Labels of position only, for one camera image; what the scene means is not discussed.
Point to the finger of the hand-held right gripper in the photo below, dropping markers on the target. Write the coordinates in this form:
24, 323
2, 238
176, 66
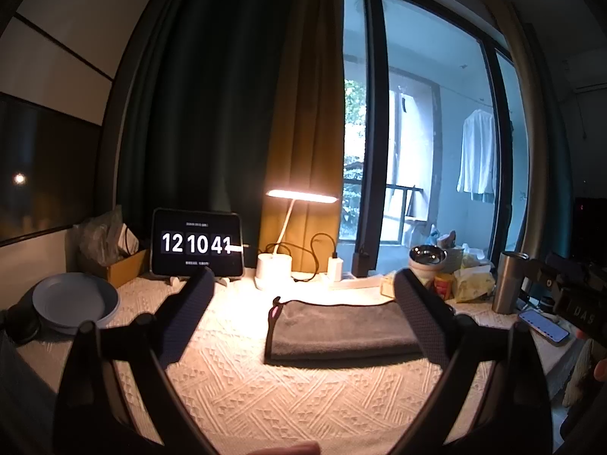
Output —
538, 268
536, 294

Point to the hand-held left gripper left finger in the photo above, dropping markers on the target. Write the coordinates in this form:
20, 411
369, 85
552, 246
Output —
189, 310

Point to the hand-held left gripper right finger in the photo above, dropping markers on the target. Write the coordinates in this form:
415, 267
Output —
422, 315

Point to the grey towel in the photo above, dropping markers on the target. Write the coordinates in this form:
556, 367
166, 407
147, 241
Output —
341, 331

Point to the steel tumbler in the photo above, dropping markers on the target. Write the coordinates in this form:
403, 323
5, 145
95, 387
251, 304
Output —
508, 284

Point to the white tablet stand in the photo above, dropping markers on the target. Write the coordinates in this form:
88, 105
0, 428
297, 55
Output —
178, 280

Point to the smartphone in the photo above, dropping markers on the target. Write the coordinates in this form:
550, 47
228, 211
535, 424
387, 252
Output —
544, 326

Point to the white cup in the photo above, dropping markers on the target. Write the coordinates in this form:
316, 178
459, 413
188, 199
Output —
422, 272

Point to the yellow tissue packet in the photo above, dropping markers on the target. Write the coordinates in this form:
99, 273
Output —
472, 282

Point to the metal bowl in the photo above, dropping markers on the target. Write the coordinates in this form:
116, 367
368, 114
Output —
428, 254

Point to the black appliance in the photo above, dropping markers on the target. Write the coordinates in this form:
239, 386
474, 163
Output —
588, 227

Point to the white power strip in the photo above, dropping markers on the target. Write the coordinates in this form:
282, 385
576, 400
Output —
363, 284

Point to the tablet with clock display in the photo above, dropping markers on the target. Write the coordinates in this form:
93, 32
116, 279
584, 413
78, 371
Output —
197, 242

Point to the cardboard box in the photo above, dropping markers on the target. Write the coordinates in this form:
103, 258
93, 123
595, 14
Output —
125, 268

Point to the white desk lamp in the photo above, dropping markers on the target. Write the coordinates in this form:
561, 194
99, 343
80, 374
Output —
275, 270

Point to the white charger plug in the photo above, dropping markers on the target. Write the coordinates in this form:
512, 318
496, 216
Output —
335, 268

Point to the clear plastic bag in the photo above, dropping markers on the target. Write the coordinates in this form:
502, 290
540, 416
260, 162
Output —
102, 239

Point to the blue plate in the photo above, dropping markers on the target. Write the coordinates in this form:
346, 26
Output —
73, 301

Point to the white hanging shirt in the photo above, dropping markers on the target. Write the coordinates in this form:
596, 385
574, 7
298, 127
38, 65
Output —
476, 156

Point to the white knit tablecloth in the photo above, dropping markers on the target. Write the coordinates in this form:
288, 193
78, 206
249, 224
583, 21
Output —
284, 398

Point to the beige curtain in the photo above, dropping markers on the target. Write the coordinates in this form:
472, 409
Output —
526, 118

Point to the black round object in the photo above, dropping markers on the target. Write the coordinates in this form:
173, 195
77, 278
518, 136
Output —
21, 324

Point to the white air conditioner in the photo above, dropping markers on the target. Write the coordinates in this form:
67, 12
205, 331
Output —
590, 86

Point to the dark green curtain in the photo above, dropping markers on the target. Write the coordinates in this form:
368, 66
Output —
223, 95

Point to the black sliding door frame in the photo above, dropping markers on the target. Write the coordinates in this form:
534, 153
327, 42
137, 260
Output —
374, 128

